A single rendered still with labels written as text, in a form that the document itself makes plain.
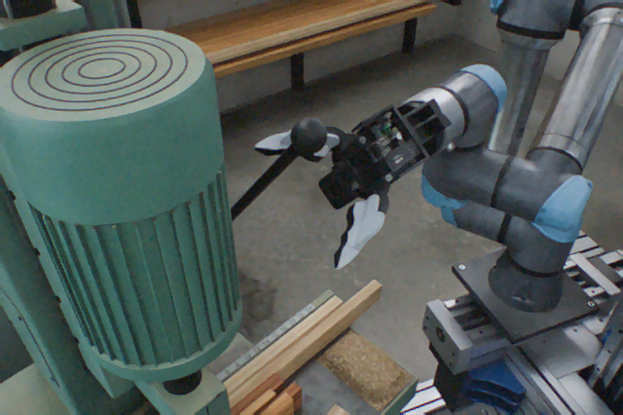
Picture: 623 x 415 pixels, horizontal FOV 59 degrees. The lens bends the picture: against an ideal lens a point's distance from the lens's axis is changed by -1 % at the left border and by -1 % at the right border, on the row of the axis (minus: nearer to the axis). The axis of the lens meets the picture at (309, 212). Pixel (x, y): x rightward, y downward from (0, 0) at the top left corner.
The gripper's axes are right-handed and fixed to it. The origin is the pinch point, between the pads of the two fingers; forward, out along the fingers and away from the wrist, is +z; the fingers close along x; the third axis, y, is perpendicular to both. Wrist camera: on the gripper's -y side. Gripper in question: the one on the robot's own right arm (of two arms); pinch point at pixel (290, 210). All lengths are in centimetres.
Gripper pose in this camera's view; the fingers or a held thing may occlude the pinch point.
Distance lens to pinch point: 57.2
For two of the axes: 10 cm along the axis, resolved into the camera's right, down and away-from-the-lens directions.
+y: 4.3, -3.3, -8.4
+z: -7.1, 4.6, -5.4
